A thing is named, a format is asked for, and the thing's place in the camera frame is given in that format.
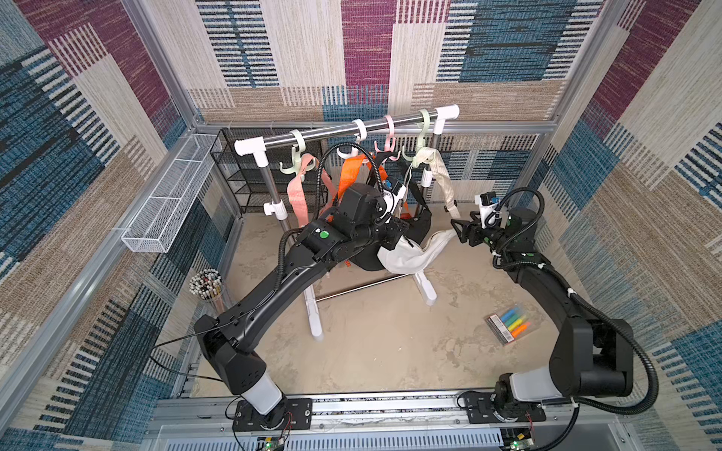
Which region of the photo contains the cream white sling bag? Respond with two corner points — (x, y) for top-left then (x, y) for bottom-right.
(378, 147), (461, 274)

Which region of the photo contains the black sling bag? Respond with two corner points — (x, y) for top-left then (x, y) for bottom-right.
(350, 180), (432, 272)

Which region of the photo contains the orange sling bag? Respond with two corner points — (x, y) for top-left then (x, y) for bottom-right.
(323, 153), (390, 269)

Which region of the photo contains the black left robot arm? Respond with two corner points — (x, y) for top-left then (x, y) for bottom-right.
(194, 145), (409, 430)

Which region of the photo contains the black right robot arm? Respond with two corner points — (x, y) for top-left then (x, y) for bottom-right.
(451, 188), (659, 421)

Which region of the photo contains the pink plastic hook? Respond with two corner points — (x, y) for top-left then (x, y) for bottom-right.
(374, 115), (400, 166)

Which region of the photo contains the pale green right hook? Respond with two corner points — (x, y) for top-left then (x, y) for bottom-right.
(402, 109), (431, 168)

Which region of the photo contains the pale green hook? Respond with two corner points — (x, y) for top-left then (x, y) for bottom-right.
(402, 109), (431, 168)
(279, 130), (306, 176)

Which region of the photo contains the pink sling bag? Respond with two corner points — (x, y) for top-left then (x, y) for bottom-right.
(287, 154), (338, 227)

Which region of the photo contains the white plastic hook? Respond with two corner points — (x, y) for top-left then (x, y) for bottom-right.
(337, 118), (368, 161)

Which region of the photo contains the pale green left hook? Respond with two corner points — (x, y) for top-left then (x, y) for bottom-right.
(279, 130), (306, 176)

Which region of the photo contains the pack of coloured highlighters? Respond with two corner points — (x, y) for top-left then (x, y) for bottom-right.
(486, 306), (532, 346)

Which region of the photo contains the white and chrome garment rack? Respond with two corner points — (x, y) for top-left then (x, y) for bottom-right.
(233, 103), (461, 342)

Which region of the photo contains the black mesh shelf rack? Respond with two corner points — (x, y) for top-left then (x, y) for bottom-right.
(209, 128), (334, 215)

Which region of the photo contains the cup of pens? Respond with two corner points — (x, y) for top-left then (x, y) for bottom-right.
(189, 269), (225, 314)

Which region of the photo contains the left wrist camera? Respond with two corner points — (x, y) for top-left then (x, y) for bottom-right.
(382, 180), (408, 218)

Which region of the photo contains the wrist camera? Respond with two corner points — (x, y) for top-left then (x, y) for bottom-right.
(382, 180), (408, 218)
(474, 192), (501, 229)

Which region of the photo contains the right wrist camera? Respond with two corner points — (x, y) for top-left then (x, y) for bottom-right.
(474, 192), (501, 229)

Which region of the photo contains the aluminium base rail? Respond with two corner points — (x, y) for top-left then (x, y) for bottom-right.
(140, 389), (641, 450)

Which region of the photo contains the white wire mesh basket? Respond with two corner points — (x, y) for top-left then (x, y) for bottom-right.
(121, 135), (215, 254)

